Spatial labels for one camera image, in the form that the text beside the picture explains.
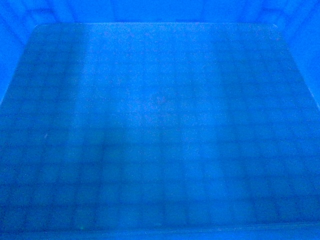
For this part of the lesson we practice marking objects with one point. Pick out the large blue plastic crate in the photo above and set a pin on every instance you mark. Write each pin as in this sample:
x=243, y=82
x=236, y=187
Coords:
x=159, y=119

